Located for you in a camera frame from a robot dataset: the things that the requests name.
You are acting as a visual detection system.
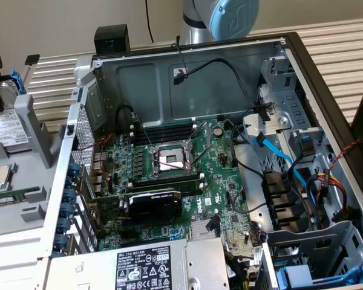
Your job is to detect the black box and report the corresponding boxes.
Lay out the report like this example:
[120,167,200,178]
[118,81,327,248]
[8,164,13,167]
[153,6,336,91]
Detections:
[94,24,131,56]

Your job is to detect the CPU socket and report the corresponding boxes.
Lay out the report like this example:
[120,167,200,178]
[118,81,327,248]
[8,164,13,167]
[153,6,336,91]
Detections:
[147,141,200,179]

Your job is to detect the empty blue disk carrier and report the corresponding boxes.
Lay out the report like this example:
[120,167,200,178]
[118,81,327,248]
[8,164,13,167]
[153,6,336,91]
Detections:
[275,256,363,288]

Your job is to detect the open PC case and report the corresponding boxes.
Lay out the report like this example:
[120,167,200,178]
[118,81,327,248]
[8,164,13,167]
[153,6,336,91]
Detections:
[38,31,363,290]

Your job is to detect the green motherboard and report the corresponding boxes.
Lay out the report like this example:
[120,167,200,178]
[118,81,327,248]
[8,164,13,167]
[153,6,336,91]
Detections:
[90,117,263,253]

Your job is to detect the silver chipset heat sink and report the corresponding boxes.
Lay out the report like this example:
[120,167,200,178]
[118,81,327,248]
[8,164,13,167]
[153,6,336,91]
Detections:
[189,219,222,242]

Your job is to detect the blue SATA wire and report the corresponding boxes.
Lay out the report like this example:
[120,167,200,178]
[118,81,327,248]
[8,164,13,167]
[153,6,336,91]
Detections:
[252,132,320,233]

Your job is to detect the thin black hanging cable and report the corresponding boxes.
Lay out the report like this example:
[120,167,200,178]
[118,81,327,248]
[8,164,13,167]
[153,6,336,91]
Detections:
[144,0,155,43]

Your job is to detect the coloured power wire black plug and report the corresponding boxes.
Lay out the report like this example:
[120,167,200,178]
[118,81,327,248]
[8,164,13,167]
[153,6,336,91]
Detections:
[304,168,361,224]

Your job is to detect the black RAM slot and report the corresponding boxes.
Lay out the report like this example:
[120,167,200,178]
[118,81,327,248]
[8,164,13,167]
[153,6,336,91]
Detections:
[129,180,206,196]
[129,126,198,145]
[129,172,206,185]
[129,118,198,137]

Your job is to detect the metal CPU socket cover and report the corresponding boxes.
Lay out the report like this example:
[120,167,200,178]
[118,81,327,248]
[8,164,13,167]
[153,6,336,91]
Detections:
[183,120,214,170]

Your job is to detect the silver power supply unit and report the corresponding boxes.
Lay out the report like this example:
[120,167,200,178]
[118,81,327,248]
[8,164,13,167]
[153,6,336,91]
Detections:
[47,236,231,290]

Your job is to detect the metal disk bay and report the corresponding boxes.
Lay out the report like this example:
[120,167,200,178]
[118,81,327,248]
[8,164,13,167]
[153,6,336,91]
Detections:
[260,219,363,290]

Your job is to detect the hard disk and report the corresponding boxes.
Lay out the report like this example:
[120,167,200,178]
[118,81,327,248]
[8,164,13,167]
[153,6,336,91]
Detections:
[0,68,34,153]

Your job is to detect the red black twisted wire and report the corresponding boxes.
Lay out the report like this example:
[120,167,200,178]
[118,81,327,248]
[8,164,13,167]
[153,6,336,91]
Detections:
[328,138,363,173]

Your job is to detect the black looped wire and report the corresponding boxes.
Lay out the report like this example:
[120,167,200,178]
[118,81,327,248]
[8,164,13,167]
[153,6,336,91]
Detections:
[115,104,139,127]

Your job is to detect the thin metal locking lever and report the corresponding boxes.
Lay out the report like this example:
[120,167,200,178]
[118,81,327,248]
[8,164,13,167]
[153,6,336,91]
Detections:
[132,111,155,152]
[152,158,187,170]

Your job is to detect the black plastic cable guide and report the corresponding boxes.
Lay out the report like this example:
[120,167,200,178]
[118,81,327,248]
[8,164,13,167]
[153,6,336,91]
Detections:
[261,169,312,233]

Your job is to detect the green RAM stick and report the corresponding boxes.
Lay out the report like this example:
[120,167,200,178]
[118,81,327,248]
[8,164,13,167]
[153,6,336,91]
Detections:
[0,186,41,207]

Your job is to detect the grey parts rack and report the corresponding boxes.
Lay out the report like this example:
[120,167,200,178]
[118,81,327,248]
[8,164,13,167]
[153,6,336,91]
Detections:
[0,93,64,239]

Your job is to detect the long black SATA wire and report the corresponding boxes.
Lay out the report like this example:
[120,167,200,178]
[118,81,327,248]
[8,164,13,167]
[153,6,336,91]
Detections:
[172,59,275,122]

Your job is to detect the braided yellow black wire bundle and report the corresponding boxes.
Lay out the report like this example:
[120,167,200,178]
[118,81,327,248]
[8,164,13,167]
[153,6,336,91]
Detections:
[223,249,257,290]

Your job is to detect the black graphics card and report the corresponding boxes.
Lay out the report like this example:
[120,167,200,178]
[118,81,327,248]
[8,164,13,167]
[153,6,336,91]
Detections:
[90,188,184,225]

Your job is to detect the dark angled stand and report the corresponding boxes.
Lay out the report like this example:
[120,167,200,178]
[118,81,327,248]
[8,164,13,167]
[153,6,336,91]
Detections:
[349,68,363,146]

